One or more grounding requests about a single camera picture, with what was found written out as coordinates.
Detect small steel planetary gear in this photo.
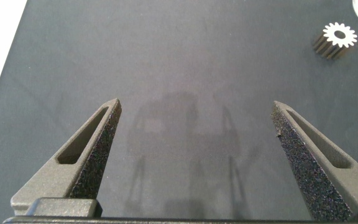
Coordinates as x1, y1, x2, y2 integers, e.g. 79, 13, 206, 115
312, 21, 358, 60

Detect dark mat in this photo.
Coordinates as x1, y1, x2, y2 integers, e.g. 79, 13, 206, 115
0, 0, 358, 219

